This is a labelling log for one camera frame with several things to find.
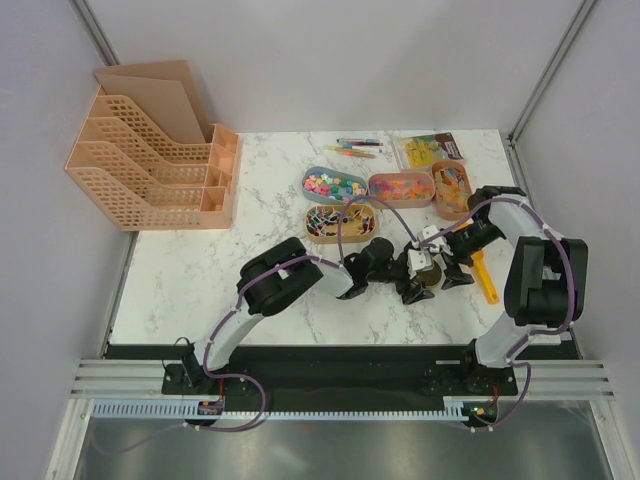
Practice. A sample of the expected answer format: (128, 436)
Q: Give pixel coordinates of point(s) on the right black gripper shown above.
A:
(453, 271)

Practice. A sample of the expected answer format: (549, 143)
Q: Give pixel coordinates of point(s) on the pink tray of gummy candies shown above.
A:
(403, 190)

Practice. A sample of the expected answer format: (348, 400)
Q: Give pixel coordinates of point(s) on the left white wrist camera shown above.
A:
(418, 261)

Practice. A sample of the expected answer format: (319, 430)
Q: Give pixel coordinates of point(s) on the grey tray of colourful candies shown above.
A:
(330, 187)

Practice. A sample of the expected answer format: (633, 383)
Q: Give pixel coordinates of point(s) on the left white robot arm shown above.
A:
(271, 282)

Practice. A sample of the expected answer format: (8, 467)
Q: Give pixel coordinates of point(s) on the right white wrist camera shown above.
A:
(432, 241)

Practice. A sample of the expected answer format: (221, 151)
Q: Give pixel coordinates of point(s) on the yellow plastic scoop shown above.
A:
(481, 274)

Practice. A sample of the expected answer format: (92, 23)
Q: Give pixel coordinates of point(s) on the aluminium frame rail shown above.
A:
(539, 380)

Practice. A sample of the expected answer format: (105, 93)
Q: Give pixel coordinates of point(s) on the peach mesh file organizer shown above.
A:
(149, 157)

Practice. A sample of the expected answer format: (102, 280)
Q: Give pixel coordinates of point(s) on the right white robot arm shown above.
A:
(544, 289)

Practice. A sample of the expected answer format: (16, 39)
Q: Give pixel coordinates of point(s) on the tan tray of lollipops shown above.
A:
(323, 223)

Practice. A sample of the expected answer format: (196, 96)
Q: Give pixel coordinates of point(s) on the coloured pens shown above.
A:
(360, 148)

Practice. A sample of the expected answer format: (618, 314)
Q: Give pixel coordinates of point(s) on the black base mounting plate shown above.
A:
(259, 398)

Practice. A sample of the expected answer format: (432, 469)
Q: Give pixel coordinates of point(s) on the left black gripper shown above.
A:
(415, 296)

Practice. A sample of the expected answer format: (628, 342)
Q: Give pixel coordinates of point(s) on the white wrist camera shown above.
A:
(418, 261)
(432, 241)

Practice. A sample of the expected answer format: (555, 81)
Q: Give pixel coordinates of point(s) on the round gold jar lid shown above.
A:
(429, 278)

